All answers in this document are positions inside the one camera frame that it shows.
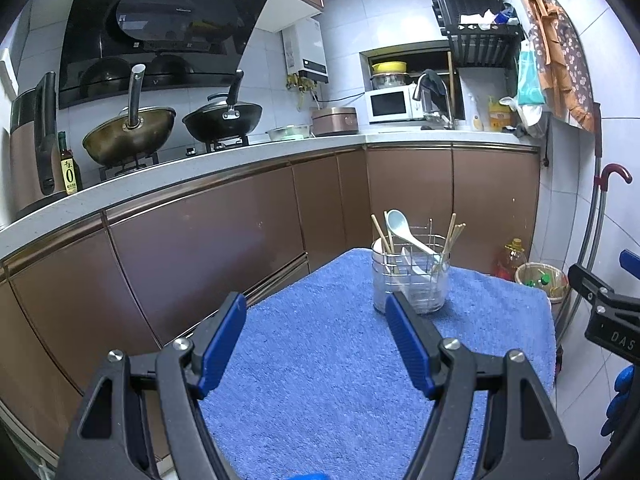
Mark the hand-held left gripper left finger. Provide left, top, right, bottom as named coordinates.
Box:
left=55, top=291, right=248, bottom=480

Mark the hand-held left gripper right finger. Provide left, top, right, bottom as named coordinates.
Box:
left=384, top=291, right=581, bottom=480

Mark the metal wire utensil holder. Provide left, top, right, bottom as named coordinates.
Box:
left=371, top=219, right=451, bottom=315

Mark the white ceramic spoon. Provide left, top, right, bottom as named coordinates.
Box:
left=400, top=255, right=436, bottom=277
left=386, top=209, right=439, bottom=257

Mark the person's right hand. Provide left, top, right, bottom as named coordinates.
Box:
left=600, top=364, right=640, bottom=436

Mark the woven wastebasket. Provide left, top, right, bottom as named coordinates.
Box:
left=515, top=261, right=571, bottom=317

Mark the cooking oil bottle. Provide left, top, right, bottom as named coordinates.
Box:
left=495, top=238, right=528, bottom=283

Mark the blue towel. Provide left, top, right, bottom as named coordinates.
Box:
left=197, top=247, right=557, bottom=480

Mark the brown kitchen cabinet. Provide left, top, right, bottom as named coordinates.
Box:
left=0, top=147, right=541, bottom=461

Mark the white plastic bag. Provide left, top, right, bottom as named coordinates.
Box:
left=500, top=95, right=549, bottom=139

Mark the yellow dish soap bottle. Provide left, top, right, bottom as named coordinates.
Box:
left=487, top=96, right=516, bottom=132

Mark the gas stove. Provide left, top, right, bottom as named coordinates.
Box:
left=97, top=135, right=251, bottom=183

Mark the teal hanging bag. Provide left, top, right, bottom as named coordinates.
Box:
left=516, top=50, right=546, bottom=107

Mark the metal bowl with lid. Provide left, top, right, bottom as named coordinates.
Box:
left=266, top=124, right=312, bottom=142

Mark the orange patterned apron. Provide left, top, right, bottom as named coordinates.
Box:
left=510, top=0, right=599, bottom=132

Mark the black wok with lid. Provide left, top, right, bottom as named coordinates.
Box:
left=182, top=70, right=264, bottom=142

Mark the brass wok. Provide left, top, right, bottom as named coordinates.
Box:
left=82, top=64, right=177, bottom=167

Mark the dark bottle with yellow label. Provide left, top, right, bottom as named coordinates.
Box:
left=57, top=131, right=83, bottom=197

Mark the brown rice cooker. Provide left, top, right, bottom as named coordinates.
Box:
left=311, top=106, right=359, bottom=137

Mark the white microwave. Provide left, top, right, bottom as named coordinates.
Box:
left=364, top=85, right=426, bottom=125

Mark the wooden board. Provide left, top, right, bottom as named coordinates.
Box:
left=447, top=52, right=459, bottom=122

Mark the metal faucet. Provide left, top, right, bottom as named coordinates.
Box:
left=412, top=71, right=456, bottom=130

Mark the jar with yellow lid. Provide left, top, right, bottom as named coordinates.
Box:
left=371, top=61, right=408, bottom=90

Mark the black dish rack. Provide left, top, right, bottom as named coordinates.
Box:
left=425, top=0, right=526, bottom=69

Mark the white water heater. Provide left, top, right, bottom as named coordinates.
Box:
left=282, top=17, right=330, bottom=84

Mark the black range hood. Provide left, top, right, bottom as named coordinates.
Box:
left=57, top=0, right=278, bottom=110

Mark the metal pole with red handle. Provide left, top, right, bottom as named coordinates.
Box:
left=560, top=162, right=634, bottom=343

